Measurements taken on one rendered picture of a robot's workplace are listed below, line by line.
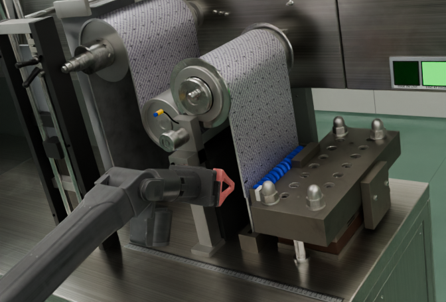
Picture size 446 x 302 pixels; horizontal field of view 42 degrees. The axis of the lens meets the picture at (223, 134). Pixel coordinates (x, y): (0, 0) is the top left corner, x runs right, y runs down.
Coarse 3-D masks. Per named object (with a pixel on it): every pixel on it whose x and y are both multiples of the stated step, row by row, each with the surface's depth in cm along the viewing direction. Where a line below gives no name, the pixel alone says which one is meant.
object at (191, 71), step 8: (184, 72) 114; (192, 72) 113; (200, 72) 112; (208, 72) 111; (176, 80) 116; (208, 80) 111; (176, 88) 117; (216, 88) 111; (216, 96) 112; (216, 104) 113; (208, 112) 115; (216, 112) 114; (200, 120) 117; (208, 120) 116
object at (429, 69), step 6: (426, 66) 120; (432, 66) 119; (438, 66) 119; (444, 66) 118; (426, 72) 120; (432, 72) 120; (438, 72) 119; (444, 72) 118; (426, 78) 121; (432, 78) 120; (438, 78) 120; (444, 78) 119; (426, 84) 122; (432, 84) 121; (438, 84) 120; (444, 84) 119
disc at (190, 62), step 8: (184, 64) 114; (192, 64) 113; (200, 64) 112; (208, 64) 111; (176, 72) 116; (216, 72) 110; (216, 80) 111; (224, 80) 110; (224, 88) 111; (176, 96) 119; (224, 96) 112; (176, 104) 120; (224, 104) 112; (184, 112) 120; (224, 112) 113; (216, 120) 115; (224, 120) 114
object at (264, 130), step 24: (264, 96) 123; (288, 96) 131; (240, 120) 116; (264, 120) 124; (288, 120) 132; (240, 144) 117; (264, 144) 124; (288, 144) 133; (240, 168) 118; (264, 168) 125
